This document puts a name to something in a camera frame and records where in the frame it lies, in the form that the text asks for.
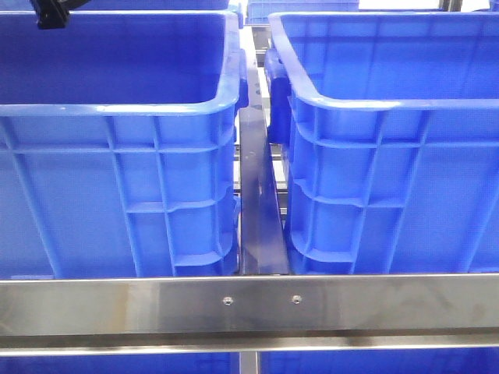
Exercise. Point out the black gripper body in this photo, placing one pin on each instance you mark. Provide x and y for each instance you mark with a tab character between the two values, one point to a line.
54	14

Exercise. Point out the large blue crate left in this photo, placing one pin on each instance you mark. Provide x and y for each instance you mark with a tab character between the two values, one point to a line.
117	144

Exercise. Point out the large blue crate right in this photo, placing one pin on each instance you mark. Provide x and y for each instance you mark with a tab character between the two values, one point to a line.
393	141

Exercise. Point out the blue crate rear centre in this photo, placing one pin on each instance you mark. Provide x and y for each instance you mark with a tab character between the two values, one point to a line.
259	10

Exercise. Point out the steel centre divider bar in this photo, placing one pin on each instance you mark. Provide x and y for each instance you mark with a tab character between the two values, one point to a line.
263	249

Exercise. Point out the blue crate rear left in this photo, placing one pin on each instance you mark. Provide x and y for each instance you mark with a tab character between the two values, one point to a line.
177	5

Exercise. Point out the blue crate lower right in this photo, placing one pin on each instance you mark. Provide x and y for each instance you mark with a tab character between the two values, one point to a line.
432	360

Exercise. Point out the large blue crate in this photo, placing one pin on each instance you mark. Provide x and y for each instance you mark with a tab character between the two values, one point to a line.
117	144
393	141

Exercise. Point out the blue crate lower left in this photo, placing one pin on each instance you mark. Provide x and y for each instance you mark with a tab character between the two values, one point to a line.
166	363

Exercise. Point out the stainless steel front rail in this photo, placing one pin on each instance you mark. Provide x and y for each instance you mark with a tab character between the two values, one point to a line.
248	313

